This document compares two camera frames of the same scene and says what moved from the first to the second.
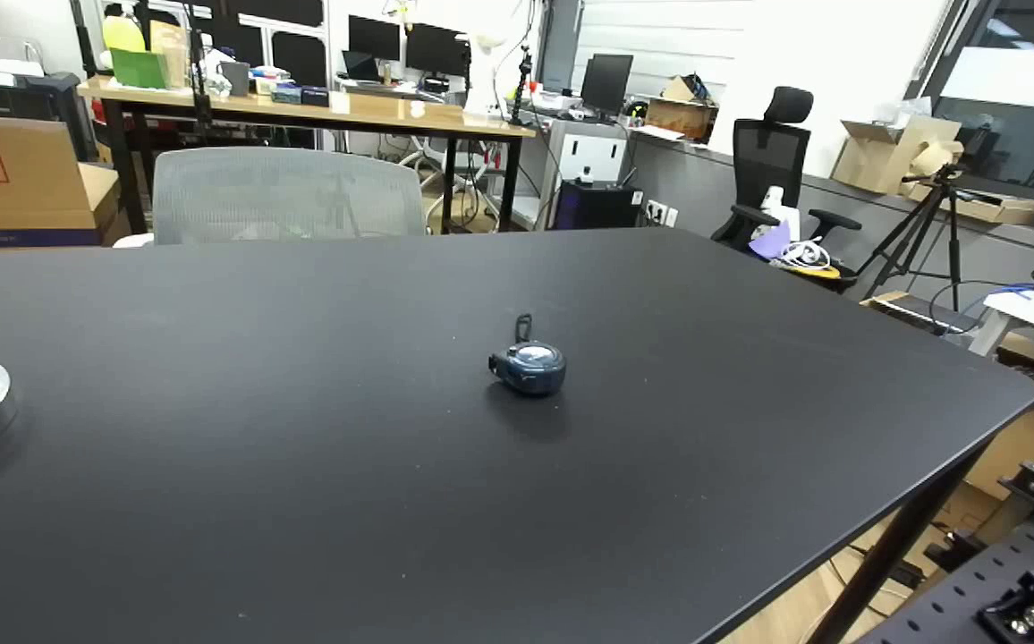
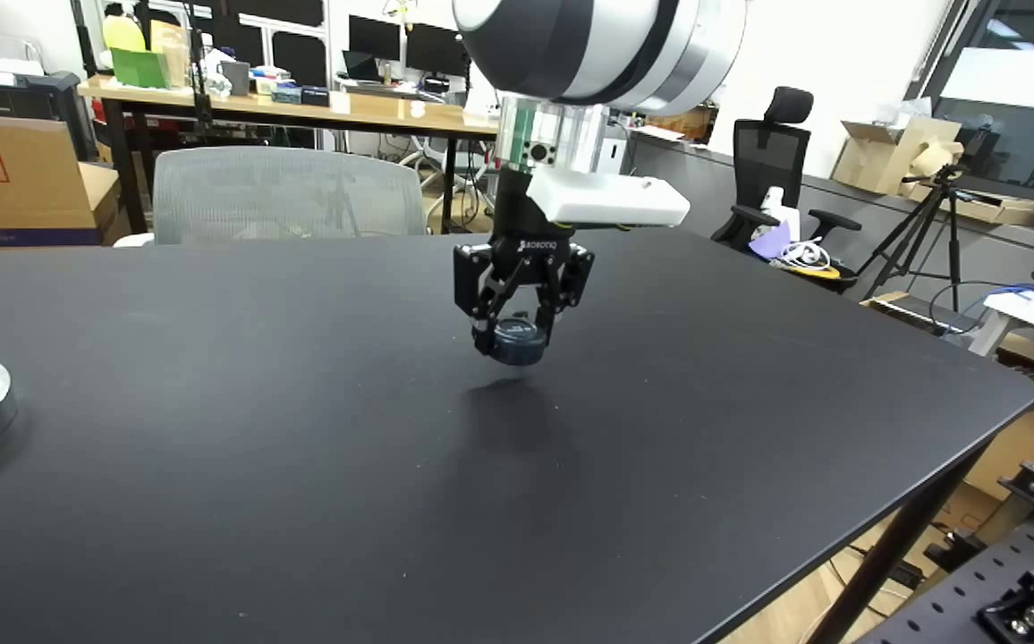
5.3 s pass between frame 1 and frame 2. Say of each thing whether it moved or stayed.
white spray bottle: stayed
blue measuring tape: moved
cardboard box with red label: stayed
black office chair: stayed
